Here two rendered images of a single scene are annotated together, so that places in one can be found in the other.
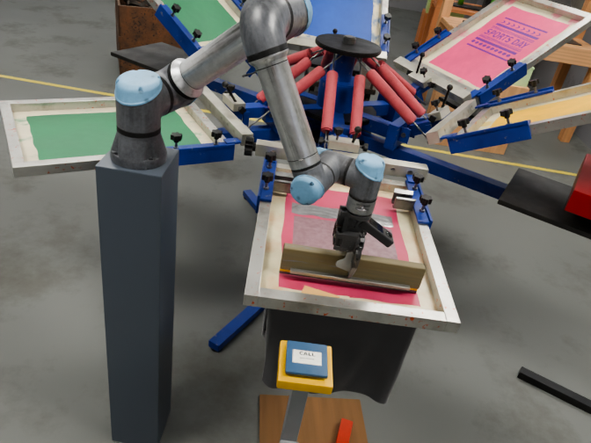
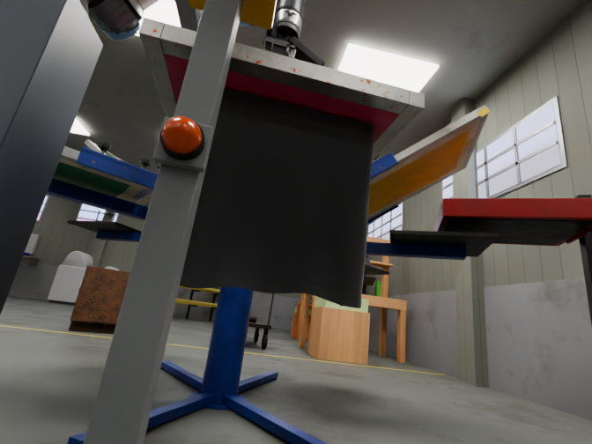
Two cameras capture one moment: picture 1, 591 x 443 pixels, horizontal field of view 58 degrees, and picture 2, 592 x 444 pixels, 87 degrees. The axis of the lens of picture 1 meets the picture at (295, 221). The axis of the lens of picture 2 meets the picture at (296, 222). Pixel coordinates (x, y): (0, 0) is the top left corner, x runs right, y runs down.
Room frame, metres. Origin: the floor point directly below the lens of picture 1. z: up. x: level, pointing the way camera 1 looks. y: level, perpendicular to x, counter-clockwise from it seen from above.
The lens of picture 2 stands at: (0.57, -0.18, 0.49)
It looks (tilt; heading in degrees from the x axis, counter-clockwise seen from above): 17 degrees up; 353
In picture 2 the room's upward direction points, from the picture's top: 7 degrees clockwise
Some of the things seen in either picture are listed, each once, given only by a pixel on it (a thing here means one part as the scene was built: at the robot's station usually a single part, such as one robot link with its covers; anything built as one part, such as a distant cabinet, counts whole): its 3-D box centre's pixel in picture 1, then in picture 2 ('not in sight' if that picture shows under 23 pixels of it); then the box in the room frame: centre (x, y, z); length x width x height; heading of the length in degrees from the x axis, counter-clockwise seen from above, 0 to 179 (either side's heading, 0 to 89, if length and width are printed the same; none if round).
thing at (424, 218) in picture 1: (416, 206); not in sight; (1.73, -0.43, 0.98); 0.30 x 0.05 x 0.07; 4
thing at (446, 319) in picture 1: (345, 232); (269, 155); (1.47, -0.17, 0.97); 0.79 x 0.58 x 0.04; 4
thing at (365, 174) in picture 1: (366, 177); (289, 6); (1.23, -0.16, 1.30); 0.09 x 0.08 x 0.11; 70
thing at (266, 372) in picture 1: (334, 348); (270, 191); (1.18, -0.19, 0.74); 0.45 x 0.03 x 0.43; 94
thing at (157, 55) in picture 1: (226, 86); (160, 236); (2.82, 0.50, 0.91); 1.34 x 0.41 x 0.08; 64
